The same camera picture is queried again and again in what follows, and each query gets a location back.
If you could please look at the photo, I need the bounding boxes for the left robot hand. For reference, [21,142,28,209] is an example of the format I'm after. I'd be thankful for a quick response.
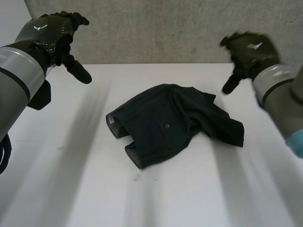
[14,10,92,85]

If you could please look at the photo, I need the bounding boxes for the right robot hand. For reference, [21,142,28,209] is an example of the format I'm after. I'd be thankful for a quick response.
[220,31,283,95]

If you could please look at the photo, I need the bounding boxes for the dark blue shorts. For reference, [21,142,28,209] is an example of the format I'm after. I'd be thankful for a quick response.
[106,83,245,170]

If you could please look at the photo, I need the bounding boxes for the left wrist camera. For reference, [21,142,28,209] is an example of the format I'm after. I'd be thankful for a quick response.
[27,79,52,111]

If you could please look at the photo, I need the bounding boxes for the black cable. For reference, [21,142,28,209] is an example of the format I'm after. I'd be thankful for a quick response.
[0,132,13,175]

